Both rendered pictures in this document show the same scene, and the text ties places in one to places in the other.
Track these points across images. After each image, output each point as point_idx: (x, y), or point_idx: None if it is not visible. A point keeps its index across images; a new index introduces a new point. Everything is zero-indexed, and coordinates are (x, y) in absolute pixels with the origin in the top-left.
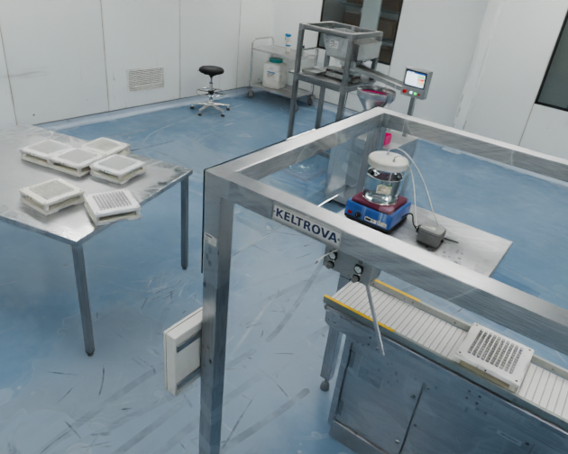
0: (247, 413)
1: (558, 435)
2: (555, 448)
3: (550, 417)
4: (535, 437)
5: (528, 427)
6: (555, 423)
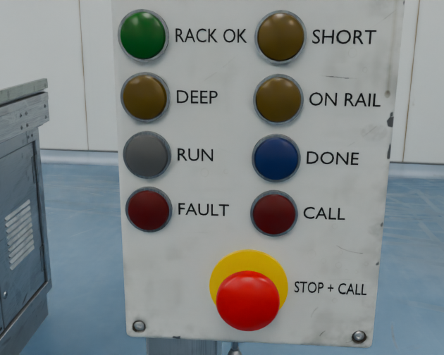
0: None
1: (4, 116)
2: (8, 135)
3: None
4: None
5: None
6: (0, 101)
